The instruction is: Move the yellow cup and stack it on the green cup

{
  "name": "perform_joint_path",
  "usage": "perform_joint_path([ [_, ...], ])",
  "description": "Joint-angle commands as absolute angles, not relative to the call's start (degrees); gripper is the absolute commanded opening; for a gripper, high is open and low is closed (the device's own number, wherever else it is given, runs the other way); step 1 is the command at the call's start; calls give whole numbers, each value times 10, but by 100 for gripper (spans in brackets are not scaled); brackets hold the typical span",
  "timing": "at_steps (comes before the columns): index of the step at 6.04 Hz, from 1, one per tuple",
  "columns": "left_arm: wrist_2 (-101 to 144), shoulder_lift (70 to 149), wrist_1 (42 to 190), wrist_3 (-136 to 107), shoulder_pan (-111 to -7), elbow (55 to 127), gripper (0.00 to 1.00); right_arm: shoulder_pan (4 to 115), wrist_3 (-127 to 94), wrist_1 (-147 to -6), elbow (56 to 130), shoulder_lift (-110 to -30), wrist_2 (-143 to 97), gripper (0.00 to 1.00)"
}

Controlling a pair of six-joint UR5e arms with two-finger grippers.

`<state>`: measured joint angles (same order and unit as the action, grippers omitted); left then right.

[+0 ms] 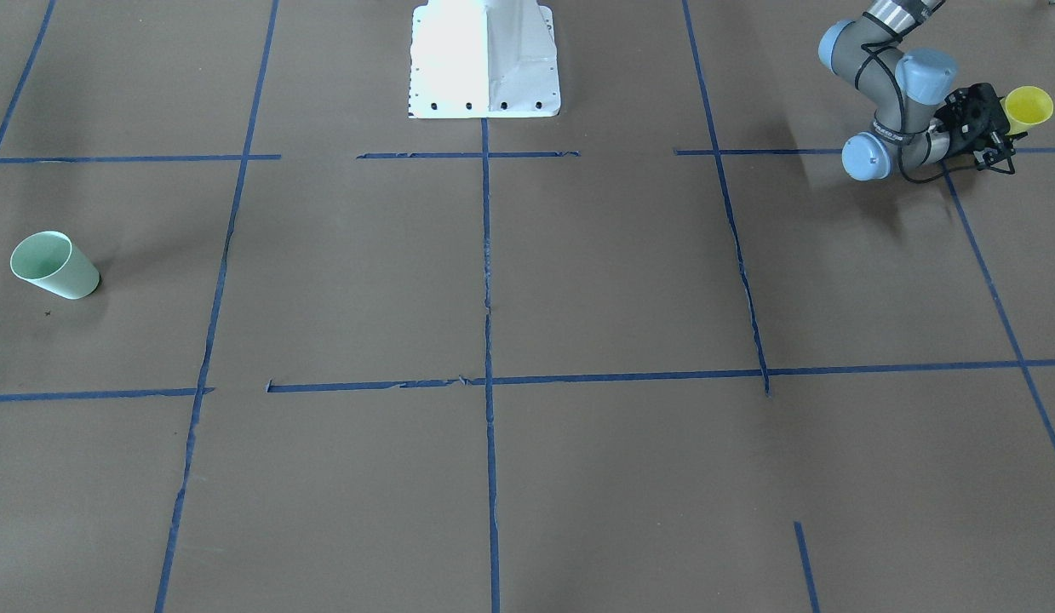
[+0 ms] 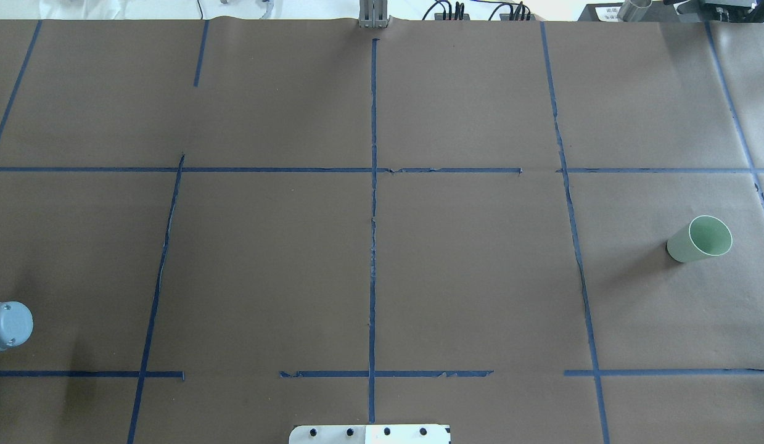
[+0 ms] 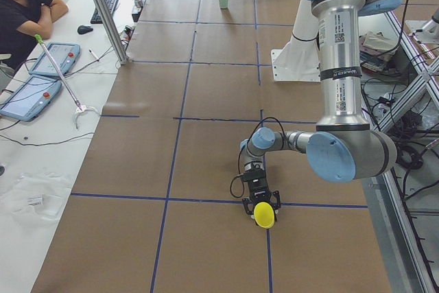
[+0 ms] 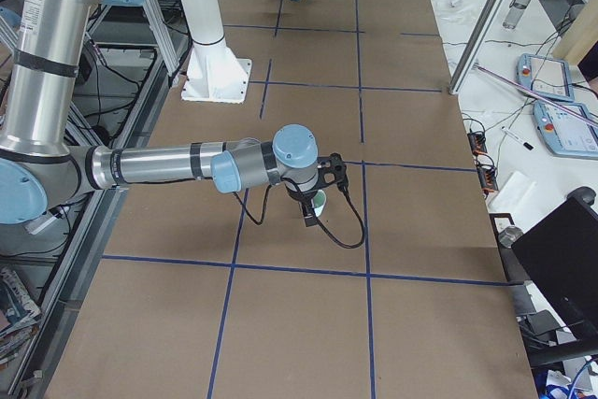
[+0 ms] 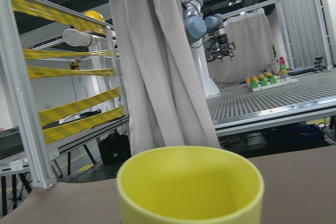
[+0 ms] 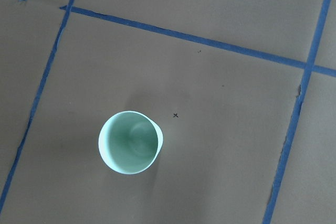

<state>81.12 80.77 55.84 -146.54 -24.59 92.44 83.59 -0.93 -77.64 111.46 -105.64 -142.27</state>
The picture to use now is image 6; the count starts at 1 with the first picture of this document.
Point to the green plastic cup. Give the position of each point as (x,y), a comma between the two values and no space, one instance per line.
(129,142)

